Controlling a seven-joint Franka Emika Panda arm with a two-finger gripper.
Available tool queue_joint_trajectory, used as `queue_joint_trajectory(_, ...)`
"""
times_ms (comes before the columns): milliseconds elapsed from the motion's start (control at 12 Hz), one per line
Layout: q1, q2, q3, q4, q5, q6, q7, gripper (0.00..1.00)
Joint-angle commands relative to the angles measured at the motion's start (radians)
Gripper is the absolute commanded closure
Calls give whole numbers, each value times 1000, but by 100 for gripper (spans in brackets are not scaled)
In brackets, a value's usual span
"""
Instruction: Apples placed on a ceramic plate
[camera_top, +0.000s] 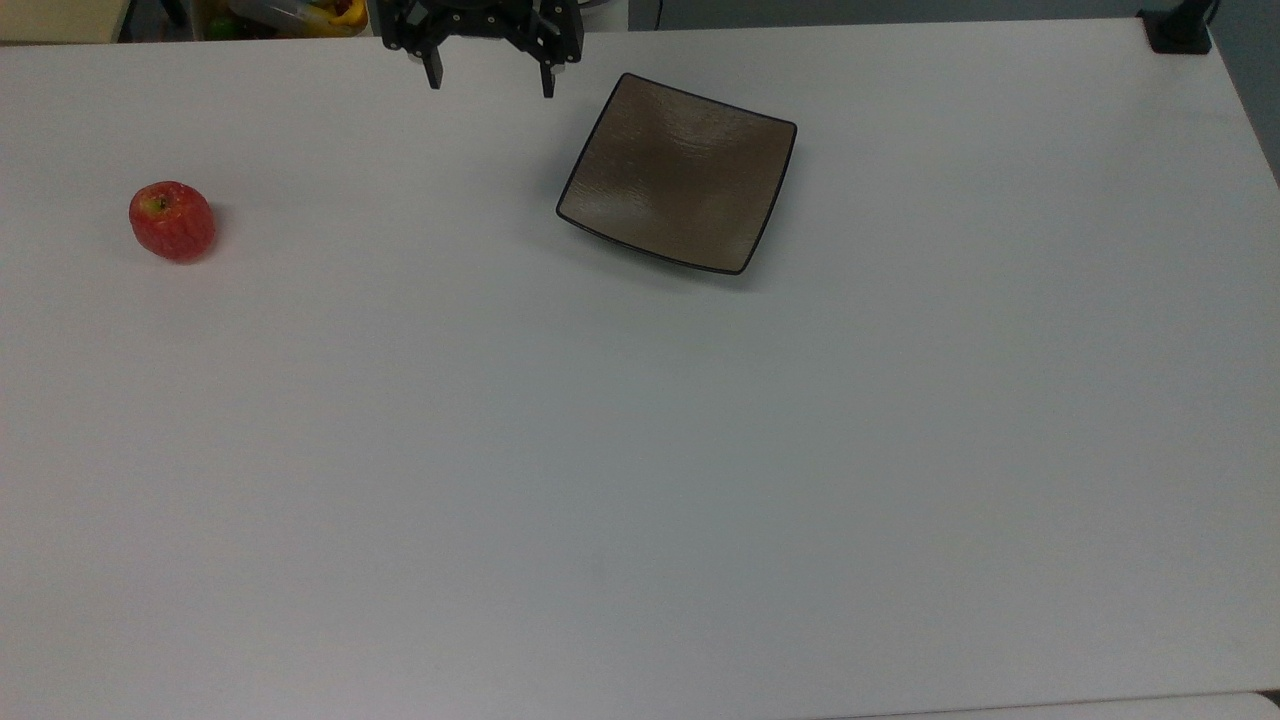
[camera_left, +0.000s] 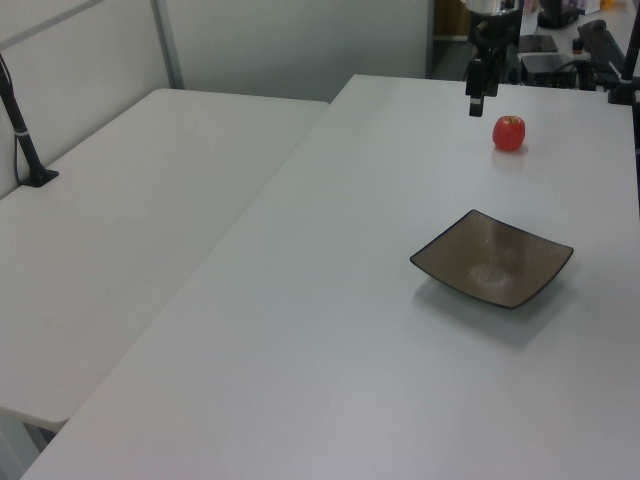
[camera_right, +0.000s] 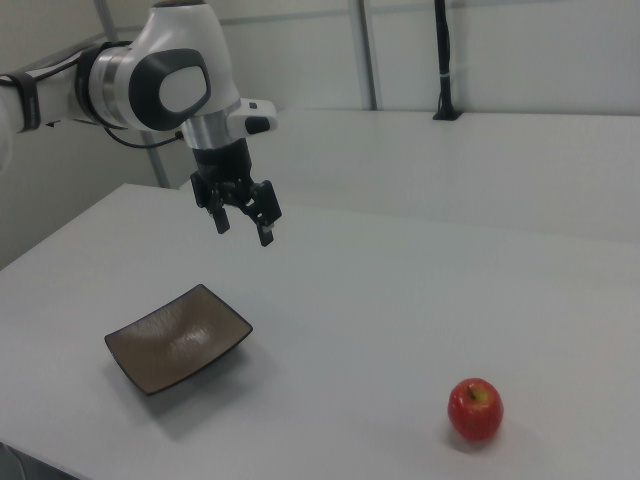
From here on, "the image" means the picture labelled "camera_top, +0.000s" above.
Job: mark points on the square brown ceramic plate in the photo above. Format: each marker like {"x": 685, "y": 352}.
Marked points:
{"x": 680, "y": 170}

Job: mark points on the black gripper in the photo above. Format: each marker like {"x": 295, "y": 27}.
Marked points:
{"x": 480, "y": 18}

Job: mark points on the clear bin of colourful toys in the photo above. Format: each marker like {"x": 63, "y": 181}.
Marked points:
{"x": 300, "y": 15}

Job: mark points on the red apple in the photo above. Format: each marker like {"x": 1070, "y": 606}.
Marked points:
{"x": 172, "y": 222}

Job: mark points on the beige board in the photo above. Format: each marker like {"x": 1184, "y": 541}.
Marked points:
{"x": 60, "y": 18}

